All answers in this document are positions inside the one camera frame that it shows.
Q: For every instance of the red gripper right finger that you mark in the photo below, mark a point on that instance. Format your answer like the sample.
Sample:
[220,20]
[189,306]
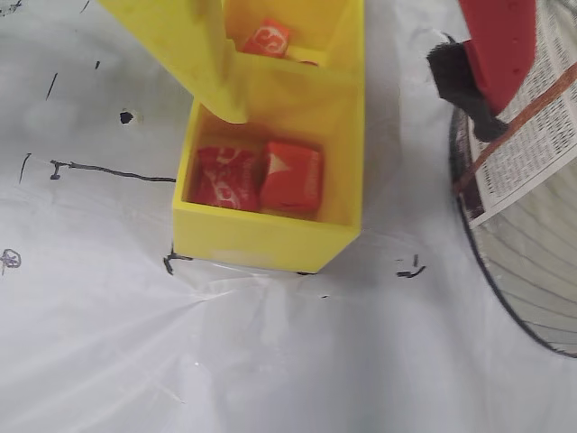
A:
[500,45]

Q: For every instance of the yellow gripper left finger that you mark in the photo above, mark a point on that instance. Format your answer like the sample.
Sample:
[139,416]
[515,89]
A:
[180,36]

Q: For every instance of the orange Starburst candy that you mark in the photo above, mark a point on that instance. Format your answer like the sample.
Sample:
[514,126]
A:
[293,176]
[267,39]

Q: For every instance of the yellow three-compartment box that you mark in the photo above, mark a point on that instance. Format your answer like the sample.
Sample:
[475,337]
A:
[252,243]

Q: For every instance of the printed paper sheet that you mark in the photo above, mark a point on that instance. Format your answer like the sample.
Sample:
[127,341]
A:
[541,149]

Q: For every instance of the white marked table cloth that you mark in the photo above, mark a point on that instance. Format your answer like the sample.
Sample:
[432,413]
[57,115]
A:
[135,338]

